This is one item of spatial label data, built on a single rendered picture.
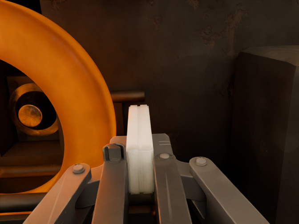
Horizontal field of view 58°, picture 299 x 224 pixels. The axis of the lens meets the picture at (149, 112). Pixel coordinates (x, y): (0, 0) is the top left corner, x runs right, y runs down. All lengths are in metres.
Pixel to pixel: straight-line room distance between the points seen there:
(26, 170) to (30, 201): 0.07
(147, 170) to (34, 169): 0.13
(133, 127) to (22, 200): 0.09
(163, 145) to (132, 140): 0.02
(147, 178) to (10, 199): 0.10
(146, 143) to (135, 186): 0.03
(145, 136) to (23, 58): 0.09
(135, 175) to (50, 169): 0.12
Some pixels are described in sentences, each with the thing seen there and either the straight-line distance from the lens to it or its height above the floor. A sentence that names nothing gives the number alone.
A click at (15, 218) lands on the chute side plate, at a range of 0.20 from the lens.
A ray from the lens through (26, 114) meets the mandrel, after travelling 0.30.
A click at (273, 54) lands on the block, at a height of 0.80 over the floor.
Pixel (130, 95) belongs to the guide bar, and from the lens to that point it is 0.24.
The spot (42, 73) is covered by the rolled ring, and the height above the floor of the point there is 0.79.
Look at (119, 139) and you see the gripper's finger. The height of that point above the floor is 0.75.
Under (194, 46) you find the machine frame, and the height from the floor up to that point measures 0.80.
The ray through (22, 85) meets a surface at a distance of 0.31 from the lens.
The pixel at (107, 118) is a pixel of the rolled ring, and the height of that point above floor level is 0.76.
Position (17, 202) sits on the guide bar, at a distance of 0.20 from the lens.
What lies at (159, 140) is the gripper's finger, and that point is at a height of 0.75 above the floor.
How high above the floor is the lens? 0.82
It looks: 17 degrees down
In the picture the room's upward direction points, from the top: 2 degrees counter-clockwise
